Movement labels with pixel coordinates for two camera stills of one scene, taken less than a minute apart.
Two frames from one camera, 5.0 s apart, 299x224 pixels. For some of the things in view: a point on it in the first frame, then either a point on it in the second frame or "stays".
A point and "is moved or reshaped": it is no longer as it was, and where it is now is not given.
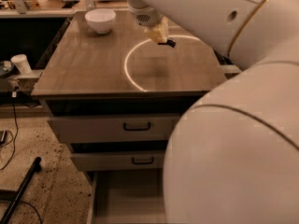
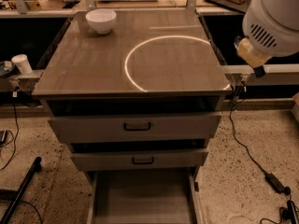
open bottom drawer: x=126 y=196 stays
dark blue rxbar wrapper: x=169 y=42 is moved or reshaped
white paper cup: x=21 y=63 stays
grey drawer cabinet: x=116 y=98 stays
